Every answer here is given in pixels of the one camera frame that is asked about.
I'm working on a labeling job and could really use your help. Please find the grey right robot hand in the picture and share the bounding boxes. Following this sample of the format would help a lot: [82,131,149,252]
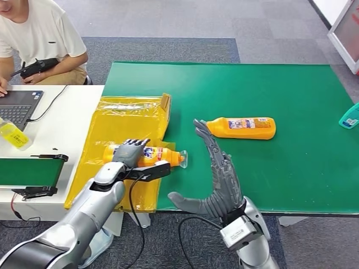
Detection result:
[168,118,247,220]

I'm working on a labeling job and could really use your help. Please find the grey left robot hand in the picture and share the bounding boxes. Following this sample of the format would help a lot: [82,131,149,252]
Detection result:
[112,138,150,170]

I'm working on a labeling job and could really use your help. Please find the person's left hand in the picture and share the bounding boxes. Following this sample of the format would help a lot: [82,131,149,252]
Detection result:
[22,71,48,86]

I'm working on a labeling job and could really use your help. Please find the black handheld controller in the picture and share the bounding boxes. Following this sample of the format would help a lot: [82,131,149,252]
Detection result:
[11,57,60,80]

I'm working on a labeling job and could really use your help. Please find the orange bottle with clear cap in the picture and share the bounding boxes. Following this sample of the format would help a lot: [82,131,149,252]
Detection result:
[102,143,188,170]
[201,117,277,141]

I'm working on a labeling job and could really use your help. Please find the yellow drink bottle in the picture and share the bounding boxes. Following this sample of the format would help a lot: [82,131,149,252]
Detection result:
[0,117,32,151]

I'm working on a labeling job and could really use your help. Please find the teal spray bottle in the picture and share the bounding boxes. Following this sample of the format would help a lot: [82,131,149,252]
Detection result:
[339,103,359,129]

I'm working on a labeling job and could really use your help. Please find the dark grey laptop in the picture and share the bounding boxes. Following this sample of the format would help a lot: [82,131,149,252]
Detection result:
[0,90,45,132]

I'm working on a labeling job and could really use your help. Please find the yellow film wrapped cardboard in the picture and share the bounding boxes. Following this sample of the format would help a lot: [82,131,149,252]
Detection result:
[63,92,177,213]

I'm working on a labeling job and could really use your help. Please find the person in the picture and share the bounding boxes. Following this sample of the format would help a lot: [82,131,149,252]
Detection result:
[0,0,89,98]

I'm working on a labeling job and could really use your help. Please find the white desk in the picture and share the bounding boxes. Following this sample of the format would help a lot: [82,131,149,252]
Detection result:
[0,84,124,237]

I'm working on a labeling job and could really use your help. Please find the white table foot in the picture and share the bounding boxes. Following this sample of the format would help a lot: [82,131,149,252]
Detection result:
[128,212,152,228]
[79,226,114,269]
[278,216,309,228]

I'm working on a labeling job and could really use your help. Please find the small green conveyor belt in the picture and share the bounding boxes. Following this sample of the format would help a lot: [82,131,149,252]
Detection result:
[0,154,70,201]

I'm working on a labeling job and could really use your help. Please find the green table mat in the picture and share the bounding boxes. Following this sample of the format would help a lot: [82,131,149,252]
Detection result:
[101,61,359,216]

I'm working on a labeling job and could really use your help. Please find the white framed sign board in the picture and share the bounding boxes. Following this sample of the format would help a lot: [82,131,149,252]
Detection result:
[327,0,359,76]

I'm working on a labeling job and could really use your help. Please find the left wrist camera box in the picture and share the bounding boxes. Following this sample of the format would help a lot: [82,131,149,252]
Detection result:
[130,160,172,183]

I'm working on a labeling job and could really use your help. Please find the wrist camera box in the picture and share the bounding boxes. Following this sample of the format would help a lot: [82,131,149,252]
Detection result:
[130,160,172,183]
[219,215,262,250]

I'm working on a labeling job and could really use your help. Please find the black laptop cable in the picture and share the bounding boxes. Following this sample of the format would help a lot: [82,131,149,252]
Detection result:
[26,85,70,123]

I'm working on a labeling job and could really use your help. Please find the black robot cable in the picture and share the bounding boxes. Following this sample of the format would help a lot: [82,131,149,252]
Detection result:
[178,215,224,269]
[123,173,146,269]

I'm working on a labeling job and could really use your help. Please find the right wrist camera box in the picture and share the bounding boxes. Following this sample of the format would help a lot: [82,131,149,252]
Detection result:
[219,215,262,250]

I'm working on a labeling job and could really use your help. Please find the red and black cable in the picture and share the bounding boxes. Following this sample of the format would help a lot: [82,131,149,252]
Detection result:
[11,192,41,228]

